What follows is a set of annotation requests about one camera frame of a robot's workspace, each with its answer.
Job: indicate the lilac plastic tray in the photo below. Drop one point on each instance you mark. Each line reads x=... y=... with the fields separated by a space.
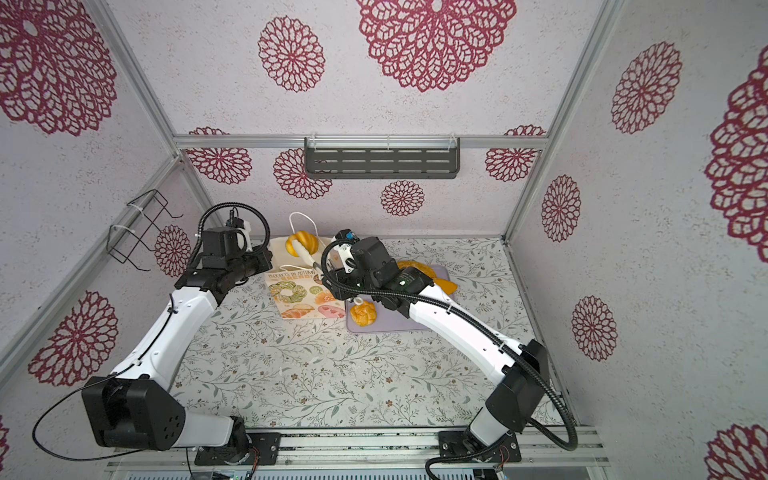
x=386 y=321

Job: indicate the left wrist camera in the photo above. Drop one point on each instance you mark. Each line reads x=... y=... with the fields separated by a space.
x=222 y=246

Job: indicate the round crusty yellow bread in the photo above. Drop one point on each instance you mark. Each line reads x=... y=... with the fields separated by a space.
x=418 y=266

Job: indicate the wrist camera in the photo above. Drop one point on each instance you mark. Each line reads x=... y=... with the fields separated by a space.
x=365 y=263
x=222 y=246

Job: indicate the knotted golden bun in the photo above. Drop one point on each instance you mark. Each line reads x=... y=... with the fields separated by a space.
x=363 y=314

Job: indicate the grey wall shelf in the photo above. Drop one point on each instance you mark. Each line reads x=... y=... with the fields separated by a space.
x=389 y=160

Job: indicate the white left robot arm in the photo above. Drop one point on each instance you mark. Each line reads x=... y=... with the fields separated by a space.
x=133 y=408

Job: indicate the orange oval bread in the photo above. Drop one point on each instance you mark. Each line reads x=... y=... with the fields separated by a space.
x=448 y=287

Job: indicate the black wire wall rack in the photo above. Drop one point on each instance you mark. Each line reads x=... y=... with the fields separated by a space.
x=124 y=239

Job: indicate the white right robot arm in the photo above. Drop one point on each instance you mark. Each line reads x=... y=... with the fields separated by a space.
x=519 y=372

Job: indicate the printed white paper bag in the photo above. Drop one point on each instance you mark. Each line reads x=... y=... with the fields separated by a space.
x=296 y=289

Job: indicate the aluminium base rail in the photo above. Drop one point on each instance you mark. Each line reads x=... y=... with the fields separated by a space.
x=386 y=453

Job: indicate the orange shell bread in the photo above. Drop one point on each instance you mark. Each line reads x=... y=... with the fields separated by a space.
x=310 y=242

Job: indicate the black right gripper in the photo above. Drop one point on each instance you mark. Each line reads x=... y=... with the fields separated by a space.
x=340 y=276

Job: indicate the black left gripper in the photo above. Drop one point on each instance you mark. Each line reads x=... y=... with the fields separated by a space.
x=264 y=256

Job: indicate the cream bread tongs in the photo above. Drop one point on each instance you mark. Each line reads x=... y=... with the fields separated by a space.
x=306 y=257

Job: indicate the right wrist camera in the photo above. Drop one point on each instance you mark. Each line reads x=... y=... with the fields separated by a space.
x=365 y=263

